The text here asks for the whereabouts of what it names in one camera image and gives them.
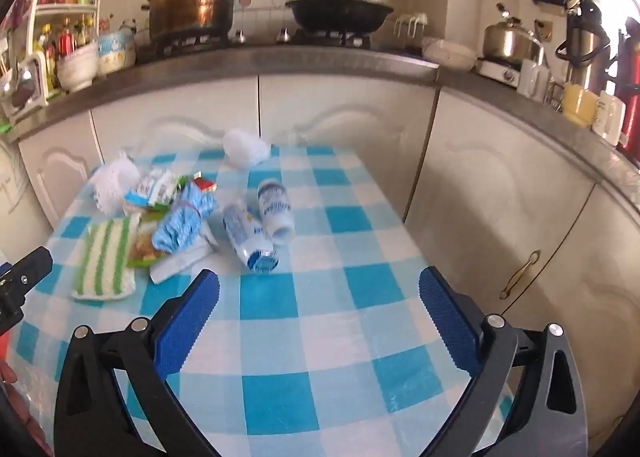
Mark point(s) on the white induction cooker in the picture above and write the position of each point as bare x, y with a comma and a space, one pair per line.
495, 69

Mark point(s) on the large steel stockpot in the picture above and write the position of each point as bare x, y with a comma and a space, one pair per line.
192, 7

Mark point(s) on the steel kettle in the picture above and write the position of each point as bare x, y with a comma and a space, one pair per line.
510, 42

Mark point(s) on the small white rack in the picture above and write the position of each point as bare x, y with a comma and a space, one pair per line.
411, 24

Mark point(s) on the blue white checked tablecloth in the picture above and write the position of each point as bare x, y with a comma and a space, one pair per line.
310, 337

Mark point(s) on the green edged snack wrapper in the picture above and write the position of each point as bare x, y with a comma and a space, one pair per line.
142, 247

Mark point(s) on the white bowl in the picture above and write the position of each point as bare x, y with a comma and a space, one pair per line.
447, 53

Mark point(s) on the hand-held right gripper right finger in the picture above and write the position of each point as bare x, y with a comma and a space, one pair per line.
450, 322

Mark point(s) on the stacked white bowls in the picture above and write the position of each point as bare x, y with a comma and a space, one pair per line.
77, 69

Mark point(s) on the white bottle blue label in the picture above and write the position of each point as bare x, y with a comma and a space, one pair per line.
275, 212
245, 237

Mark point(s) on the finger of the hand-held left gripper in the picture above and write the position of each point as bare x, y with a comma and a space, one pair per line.
30, 267

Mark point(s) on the white lower cabinet door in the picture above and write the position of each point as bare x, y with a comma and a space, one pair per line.
55, 172
590, 312
165, 112
350, 107
490, 187

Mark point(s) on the green striped cleaning cloth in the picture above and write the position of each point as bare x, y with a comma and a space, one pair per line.
102, 257

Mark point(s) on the blue green snack packet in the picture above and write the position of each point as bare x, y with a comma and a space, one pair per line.
152, 187

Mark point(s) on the white utensil holder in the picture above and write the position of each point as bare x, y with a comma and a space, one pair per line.
22, 87

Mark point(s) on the person's left hand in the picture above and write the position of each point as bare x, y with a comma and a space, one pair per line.
6, 376

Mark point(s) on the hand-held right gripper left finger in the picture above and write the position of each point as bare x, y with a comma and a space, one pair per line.
190, 322

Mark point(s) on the white mug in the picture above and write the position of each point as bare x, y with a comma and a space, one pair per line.
531, 79
607, 117

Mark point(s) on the white seasoning rack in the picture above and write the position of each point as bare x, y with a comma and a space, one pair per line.
65, 8

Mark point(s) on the red thermos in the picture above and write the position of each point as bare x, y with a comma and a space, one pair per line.
631, 97

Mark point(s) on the black wok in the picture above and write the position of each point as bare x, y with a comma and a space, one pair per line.
340, 14

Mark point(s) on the yellow cup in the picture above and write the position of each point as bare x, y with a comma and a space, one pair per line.
577, 107

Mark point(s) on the black gas stove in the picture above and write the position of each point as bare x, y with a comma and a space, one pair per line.
320, 39

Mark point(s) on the white blue-print container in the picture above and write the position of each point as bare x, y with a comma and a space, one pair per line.
116, 52

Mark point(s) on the blue white wrapper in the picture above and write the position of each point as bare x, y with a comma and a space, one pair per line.
182, 222

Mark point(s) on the white foam net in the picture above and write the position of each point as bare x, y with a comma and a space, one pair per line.
112, 182

